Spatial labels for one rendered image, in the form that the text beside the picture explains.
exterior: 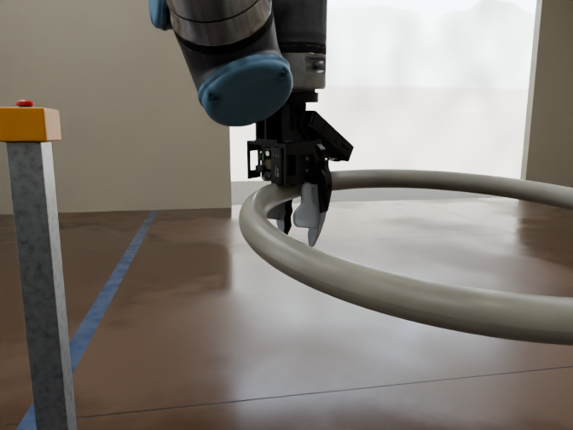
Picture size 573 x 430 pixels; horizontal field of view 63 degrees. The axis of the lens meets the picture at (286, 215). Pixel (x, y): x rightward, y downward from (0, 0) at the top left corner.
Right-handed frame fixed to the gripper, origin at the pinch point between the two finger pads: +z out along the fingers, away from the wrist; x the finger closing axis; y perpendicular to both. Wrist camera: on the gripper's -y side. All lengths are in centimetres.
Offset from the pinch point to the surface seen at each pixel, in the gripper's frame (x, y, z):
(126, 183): -502, -246, 95
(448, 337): -38, -161, 100
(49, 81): -558, -189, -30
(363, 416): -34, -76, 95
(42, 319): -77, 12, 37
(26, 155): -79, 9, -5
